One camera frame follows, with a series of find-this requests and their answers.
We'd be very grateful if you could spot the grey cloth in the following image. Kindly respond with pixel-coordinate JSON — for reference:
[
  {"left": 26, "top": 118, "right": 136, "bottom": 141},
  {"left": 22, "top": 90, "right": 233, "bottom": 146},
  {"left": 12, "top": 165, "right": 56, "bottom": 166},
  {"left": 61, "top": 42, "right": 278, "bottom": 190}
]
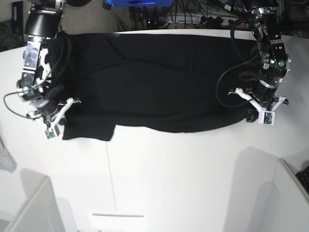
[{"left": 0, "top": 140, "right": 17, "bottom": 173}]

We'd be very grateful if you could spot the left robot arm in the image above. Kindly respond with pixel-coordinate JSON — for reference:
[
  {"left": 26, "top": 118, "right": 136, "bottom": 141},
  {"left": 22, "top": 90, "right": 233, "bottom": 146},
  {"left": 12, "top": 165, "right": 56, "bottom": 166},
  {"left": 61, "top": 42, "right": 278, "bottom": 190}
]
[{"left": 243, "top": 0, "right": 292, "bottom": 125}]

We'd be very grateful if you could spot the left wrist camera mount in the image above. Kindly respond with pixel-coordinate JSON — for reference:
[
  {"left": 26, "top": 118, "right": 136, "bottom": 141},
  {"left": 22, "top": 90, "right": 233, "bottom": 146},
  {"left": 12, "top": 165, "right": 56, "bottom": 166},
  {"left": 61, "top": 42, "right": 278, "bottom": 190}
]
[{"left": 228, "top": 88, "right": 289, "bottom": 126}]

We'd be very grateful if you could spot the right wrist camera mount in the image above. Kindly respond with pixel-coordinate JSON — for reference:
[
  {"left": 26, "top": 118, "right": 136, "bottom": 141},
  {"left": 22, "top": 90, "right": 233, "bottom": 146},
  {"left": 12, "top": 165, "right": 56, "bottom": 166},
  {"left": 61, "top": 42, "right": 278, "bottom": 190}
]
[{"left": 26, "top": 97, "right": 82, "bottom": 140}]

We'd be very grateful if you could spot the white power strip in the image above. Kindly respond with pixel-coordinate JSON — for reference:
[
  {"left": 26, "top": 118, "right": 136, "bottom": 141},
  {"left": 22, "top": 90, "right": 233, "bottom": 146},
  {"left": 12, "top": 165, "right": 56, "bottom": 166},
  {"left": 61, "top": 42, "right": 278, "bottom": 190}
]
[{"left": 159, "top": 13, "right": 238, "bottom": 28}]

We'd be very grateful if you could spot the black T-shirt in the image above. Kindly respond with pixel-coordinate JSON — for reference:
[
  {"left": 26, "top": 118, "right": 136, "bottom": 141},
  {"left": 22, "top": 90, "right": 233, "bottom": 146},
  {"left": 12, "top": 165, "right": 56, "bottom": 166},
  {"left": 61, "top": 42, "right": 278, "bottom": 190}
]
[{"left": 48, "top": 33, "right": 259, "bottom": 141}]

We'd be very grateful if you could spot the black keyboard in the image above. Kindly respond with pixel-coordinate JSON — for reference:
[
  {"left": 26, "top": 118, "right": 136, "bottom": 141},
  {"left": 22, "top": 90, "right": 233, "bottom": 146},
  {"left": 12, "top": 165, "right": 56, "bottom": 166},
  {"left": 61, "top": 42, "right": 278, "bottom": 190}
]
[{"left": 296, "top": 166, "right": 309, "bottom": 193}]

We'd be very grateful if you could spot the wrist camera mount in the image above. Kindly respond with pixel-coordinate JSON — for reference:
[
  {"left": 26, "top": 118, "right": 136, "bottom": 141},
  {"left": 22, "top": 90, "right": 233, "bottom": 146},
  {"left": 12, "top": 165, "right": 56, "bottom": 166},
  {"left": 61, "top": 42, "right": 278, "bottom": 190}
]
[
  {"left": 26, "top": 97, "right": 82, "bottom": 140},
  {"left": 228, "top": 88, "right": 289, "bottom": 126}
]

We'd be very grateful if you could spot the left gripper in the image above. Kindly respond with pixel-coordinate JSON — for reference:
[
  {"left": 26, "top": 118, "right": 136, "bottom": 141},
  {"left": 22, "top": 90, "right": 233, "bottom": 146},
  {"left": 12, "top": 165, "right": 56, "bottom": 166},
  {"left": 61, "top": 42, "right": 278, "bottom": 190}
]
[{"left": 246, "top": 82, "right": 278, "bottom": 123}]

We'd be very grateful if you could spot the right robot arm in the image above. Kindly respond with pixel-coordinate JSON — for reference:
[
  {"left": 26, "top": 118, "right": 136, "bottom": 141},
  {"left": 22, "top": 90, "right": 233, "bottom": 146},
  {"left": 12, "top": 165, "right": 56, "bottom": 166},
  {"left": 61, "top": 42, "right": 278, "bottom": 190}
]
[{"left": 16, "top": 0, "right": 66, "bottom": 124}]

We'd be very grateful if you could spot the blue box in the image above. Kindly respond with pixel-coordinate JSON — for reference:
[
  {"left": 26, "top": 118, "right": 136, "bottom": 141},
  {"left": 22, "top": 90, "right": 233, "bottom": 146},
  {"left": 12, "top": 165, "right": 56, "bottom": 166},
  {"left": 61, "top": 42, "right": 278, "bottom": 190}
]
[{"left": 105, "top": 0, "right": 174, "bottom": 7}]

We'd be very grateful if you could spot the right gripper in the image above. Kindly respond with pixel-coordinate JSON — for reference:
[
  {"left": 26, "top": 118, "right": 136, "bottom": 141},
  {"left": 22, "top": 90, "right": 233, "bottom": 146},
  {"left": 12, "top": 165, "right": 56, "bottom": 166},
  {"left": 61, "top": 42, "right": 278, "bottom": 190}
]
[{"left": 33, "top": 98, "right": 64, "bottom": 123}]

